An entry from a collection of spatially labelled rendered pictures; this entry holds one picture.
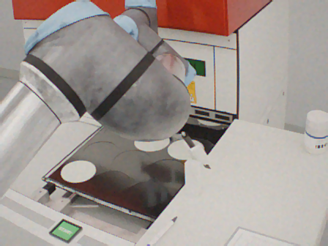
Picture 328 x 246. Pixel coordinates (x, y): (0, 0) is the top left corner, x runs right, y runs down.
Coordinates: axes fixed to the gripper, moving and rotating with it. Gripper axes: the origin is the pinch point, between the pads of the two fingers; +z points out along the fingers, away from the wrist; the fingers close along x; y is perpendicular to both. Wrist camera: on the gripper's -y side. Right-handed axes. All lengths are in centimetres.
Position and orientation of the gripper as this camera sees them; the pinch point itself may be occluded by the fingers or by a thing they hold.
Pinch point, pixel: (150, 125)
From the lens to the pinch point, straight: 117.5
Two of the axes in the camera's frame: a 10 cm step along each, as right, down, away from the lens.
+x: -10.0, 0.9, -0.3
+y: -0.7, -5.0, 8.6
